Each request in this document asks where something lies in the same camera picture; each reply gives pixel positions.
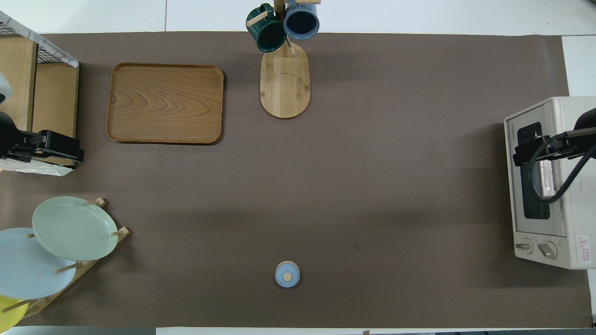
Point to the dark green ceramic mug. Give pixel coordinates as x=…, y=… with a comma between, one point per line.
x=266, y=35

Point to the wooden mug tree stand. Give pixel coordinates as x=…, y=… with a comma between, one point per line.
x=285, y=88

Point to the light blue racked plate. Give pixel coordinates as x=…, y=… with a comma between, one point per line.
x=28, y=270

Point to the small blue white bell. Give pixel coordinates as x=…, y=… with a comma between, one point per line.
x=287, y=275

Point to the blue ceramic mug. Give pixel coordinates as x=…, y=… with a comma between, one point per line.
x=301, y=21

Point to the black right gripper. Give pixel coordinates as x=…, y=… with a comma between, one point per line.
x=570, y=142

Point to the wooden serving tray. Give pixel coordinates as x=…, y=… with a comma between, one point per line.
x=165, y=102

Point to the wooden plate rack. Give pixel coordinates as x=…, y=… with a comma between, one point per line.
x=100, y=249

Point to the yellow plate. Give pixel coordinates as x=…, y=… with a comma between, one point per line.
x=9, y=314

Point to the pale green plate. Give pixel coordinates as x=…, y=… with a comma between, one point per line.
x=74, y=228

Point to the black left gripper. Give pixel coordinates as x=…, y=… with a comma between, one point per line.
x=30, y=145

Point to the brown table mat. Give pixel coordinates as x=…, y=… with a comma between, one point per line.
x=326, y=186

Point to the cream toaster oven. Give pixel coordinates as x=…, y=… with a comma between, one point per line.
x=572, y=218

